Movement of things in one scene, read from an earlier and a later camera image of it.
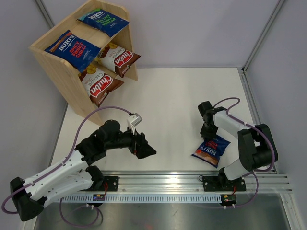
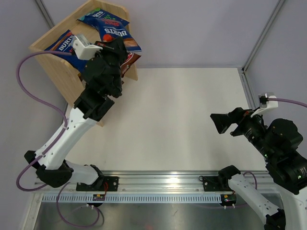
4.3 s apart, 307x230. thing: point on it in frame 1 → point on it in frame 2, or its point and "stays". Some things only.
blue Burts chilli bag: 210,151 → 110,29
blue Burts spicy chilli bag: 78,51 stays
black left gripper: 139,146 → 115,47
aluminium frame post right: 262,35 stays
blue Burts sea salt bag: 108,24 stays
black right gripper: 204,134 → 223,120
